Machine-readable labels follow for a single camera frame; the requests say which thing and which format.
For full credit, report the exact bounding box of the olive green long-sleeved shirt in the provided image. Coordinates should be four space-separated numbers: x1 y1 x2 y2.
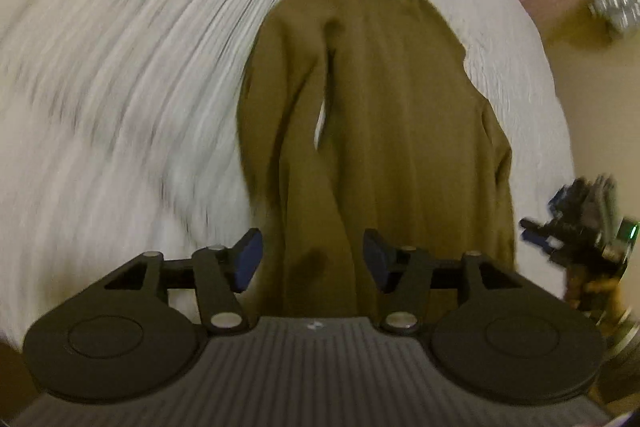
236 0 517 319

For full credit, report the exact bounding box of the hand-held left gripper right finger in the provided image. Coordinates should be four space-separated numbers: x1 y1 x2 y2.
363 228 526 335

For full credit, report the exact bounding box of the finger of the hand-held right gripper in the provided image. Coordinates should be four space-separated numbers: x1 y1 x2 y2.
519 217 557 254
548 186 577 219

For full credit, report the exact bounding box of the white textured bedspread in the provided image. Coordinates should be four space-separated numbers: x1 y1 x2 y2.
0 0 576 348

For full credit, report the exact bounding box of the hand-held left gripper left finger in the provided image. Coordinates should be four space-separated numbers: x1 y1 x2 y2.
102 228 264 334

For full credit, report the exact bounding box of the silver shiny object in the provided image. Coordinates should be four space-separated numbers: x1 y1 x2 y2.
589 0 640 38

